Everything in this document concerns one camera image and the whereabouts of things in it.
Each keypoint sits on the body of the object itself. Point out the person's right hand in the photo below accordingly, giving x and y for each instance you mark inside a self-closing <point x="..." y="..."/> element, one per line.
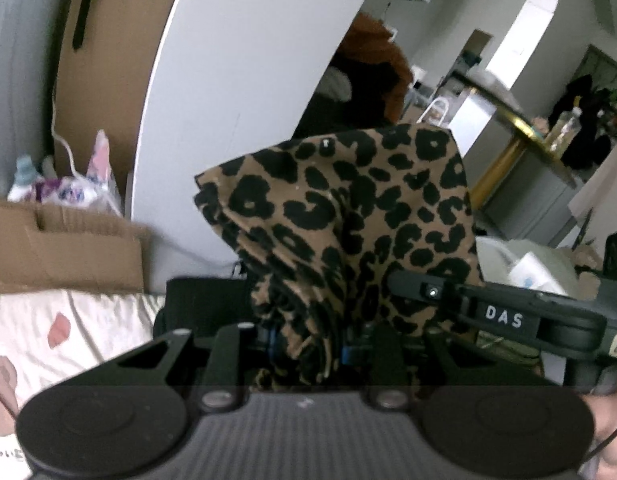
<point x="604" y="409"/>

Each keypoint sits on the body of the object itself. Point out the gold rimmed round table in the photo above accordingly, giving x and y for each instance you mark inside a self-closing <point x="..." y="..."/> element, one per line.
<point x="523" y="138"/>

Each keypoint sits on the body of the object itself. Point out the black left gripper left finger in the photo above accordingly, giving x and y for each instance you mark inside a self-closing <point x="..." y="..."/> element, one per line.
<point x="228" y="364"/>

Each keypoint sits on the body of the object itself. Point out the clear plastic bottle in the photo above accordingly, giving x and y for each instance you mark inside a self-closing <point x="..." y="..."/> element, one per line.
<point x="562" y="134"/>

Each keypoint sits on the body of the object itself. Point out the colourful plastic bag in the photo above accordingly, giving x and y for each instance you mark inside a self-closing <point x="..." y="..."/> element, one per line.
<point x="96" y="190"/>

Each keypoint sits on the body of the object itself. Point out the brown cardboard box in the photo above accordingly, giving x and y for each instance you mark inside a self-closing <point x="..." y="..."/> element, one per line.
<point x="73" y="68"/>

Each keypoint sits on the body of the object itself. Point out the leopard print garment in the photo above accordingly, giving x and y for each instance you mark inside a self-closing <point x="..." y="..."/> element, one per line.
<point x="322" y="223"/>

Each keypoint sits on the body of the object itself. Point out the blue white bottle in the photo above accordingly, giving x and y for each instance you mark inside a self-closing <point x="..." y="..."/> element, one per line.
<point x="26" y="181"/>

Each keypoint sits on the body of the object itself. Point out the brown plush toy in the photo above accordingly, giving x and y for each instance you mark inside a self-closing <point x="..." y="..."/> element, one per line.
<point x="364" y="85"/>

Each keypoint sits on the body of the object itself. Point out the white bear print bedsheet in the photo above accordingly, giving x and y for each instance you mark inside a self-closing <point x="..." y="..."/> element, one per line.
<point x="47" y="337"/>

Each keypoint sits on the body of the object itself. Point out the white round panel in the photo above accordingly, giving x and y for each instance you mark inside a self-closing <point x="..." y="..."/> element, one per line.
<point x="230" y="77"/>

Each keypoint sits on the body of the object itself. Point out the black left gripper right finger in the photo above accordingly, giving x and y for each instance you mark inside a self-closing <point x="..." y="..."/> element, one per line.
<point x="373" y="362"/>

